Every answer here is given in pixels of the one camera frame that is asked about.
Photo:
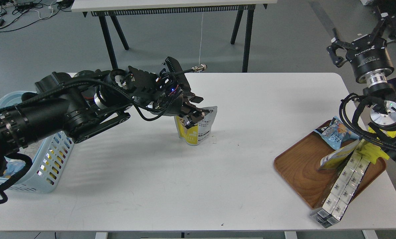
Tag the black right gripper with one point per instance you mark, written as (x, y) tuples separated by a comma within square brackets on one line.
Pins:
[(368, 54)]

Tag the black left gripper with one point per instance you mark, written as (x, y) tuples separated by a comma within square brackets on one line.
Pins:
[(167, 92)]

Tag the yellow bean snack pouch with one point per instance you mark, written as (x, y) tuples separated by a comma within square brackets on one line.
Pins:
[(197, 134)]

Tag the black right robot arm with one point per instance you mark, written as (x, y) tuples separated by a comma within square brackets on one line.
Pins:
[(372, 115)]

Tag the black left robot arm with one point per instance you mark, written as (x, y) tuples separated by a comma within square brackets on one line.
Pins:
[(89, 103)]

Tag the yellow cartoon snack bag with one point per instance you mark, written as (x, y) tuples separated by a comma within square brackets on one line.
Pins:
[(370, 152)]

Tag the yellow white flat snack pouch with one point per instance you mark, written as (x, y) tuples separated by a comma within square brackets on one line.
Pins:
[(333, 160)]

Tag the silver white snack strip pack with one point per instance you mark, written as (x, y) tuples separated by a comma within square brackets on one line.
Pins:
[(339, 192)]

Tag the light blue plastic basket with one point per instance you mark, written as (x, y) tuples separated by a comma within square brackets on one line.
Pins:
[(35, 166)]

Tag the blue snack bag in basket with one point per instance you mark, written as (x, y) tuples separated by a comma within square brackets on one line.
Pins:
[(12, 167)]

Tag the brown wooden tray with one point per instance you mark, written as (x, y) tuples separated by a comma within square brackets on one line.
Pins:
[(299, 167)]

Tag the background table with black legs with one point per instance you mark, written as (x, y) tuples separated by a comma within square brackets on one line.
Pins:
[(114, 8)]

